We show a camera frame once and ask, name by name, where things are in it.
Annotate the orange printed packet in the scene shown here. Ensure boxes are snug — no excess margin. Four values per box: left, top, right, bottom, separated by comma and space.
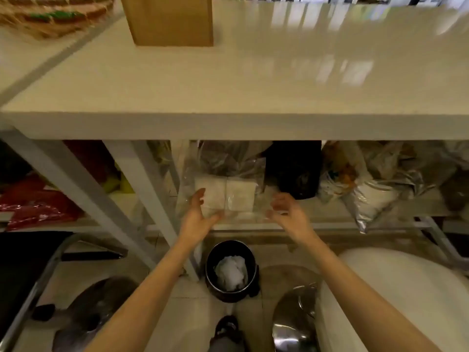
322, 142, 359, 196

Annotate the person's right hand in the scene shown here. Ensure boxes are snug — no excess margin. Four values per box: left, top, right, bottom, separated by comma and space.
265, 192, 319, 244

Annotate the red plastic bag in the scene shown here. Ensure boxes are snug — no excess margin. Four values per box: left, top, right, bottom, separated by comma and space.
0, 177, 83, 232

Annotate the person's right forearm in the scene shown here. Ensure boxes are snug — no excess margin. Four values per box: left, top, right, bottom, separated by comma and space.
297, 231, 442, 352

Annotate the clear plastic bag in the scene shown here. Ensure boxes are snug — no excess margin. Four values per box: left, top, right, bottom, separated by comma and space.
177, 141, 281, 225
357, 141, 446, 187

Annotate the silver foil bag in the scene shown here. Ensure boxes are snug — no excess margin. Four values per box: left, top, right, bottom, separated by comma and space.
342, 171, 435, 234

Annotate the yellow packet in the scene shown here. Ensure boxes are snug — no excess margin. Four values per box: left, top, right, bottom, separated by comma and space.
104, 168, 135, 195

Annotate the crumpled clear plastic bag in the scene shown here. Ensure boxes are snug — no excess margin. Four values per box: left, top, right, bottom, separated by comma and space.
357, 141, 446, 187

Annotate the steel pot lid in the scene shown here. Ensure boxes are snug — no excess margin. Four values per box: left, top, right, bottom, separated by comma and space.
272, 285, 320, 352

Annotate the woven straw basket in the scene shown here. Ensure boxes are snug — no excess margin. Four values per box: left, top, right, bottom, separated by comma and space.
0, 0, 117, 41

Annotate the person's black shoe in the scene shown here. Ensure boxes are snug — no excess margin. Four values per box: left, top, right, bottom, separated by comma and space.
210, 315, 245, 352

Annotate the grey round metal base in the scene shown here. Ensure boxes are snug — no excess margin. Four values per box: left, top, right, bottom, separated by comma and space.
52, 278, 139, 352

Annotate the brown cardboard box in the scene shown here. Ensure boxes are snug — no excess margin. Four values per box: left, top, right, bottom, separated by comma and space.
120, 0, 214, 47

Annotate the person's left forearm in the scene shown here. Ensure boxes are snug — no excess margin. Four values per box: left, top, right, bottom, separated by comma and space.
84, 232, 206, 352

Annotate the dark brown bag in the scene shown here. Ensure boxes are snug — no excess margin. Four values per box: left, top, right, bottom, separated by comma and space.
439, 168, 469, 213

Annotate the black plastic bag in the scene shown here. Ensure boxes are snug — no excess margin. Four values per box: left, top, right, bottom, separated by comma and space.
265, 141, 323, 200

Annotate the person's left hand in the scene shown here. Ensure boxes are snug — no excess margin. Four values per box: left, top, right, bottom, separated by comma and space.
179, 188, 225, 242

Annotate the black round trash bin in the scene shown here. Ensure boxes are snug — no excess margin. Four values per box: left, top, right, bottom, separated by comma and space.
204, 240, 261, 303

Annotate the black metal-framed chair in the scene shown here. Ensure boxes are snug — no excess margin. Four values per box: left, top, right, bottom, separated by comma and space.
0, 231, 128, 352

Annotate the crumpled white paper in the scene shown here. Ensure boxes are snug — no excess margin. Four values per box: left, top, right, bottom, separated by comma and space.
214, 256, 248, 292

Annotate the white metal table frame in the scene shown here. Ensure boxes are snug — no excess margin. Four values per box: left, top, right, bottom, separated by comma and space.
0, 128, 469, 283

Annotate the white flat packet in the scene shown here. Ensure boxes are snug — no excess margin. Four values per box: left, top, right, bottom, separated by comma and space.
196, 177, 228, 218
226, 179, 258, 213

